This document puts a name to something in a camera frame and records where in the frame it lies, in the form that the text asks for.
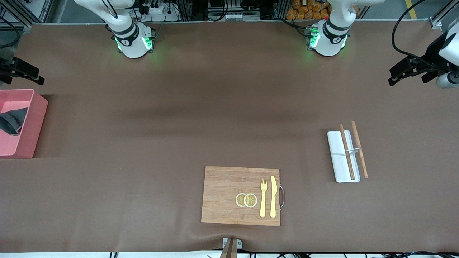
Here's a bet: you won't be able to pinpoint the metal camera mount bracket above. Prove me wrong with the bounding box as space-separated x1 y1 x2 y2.
219 238 243 258

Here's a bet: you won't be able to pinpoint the white power strip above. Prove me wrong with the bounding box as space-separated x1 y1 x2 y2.
142 3 180 22
214 13 249 21

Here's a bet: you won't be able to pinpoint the pink plastic bin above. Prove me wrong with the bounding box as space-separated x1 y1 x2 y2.
0 89 49 159

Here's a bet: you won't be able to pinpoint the yellow plastic knife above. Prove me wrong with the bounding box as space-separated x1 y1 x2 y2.
270 175 278 218

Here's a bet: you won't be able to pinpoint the white rectangular tray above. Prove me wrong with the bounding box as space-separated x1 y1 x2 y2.
327 130 361 183

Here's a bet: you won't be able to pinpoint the orange snack packs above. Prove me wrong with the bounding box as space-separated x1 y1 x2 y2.
286 0 330 20

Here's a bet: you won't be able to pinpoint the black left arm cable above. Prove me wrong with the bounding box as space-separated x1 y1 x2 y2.
391 0 449 70

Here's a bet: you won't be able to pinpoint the bamboo cutting board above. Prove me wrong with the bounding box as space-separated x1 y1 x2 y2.
201 166 285 227

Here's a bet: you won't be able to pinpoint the aluminium frame strut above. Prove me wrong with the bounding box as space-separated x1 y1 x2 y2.
429 7 452 29
0 0 54 33

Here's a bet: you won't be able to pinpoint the yellow plastic fork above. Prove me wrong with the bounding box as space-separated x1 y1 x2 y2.
260 178 268 218

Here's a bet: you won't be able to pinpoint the grey and pink cloth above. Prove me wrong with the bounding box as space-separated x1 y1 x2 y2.
0 107 29 136

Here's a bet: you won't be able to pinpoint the brown wooden chopstick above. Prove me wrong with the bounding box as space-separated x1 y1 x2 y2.
339 124 355 180
351 121 369 179

